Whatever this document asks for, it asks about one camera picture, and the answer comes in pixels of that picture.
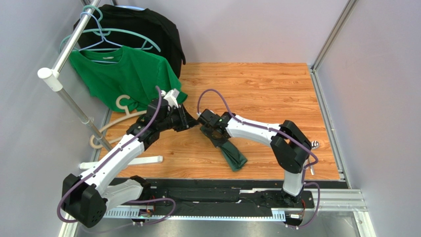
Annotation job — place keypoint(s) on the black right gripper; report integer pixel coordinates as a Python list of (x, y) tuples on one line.
[(209, 130)]

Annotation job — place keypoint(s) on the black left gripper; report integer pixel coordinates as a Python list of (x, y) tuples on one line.
[(186, 120)]

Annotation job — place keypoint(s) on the dark green cloth napkin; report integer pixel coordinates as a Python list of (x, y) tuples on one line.
[(235, 159)]

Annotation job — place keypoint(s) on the shiny metal spoon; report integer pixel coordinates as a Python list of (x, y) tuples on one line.
[(315, 144)]

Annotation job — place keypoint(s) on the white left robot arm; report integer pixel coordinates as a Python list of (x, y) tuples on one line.
[(88, 196)]

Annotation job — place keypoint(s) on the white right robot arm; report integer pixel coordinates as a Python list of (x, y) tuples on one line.
[(290, 146)]

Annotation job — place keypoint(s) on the beige plastic hanger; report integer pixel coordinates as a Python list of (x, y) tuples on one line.
[(128, 115)]

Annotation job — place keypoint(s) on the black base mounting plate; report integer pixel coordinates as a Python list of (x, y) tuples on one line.
[(265, 198)]

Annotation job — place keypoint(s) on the bright green t-shirt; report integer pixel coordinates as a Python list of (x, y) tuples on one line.
[(126, 71)]

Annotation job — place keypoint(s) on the black t-shirt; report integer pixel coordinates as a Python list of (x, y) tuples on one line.
[(163, 32)]

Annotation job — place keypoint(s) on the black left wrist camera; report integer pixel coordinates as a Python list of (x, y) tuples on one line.
[(162, 106)]

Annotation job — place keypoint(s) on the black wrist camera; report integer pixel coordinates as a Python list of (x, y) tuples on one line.
[(162, 106), (210, 119)]

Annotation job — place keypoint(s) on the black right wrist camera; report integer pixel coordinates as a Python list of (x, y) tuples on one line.
[(210, 119)]

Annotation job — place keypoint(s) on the light blue wire hanger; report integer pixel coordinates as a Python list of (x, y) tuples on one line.
[(100, 33)]

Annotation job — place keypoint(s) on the aluminium frame rail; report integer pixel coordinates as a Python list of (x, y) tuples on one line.
[(332, 196)]

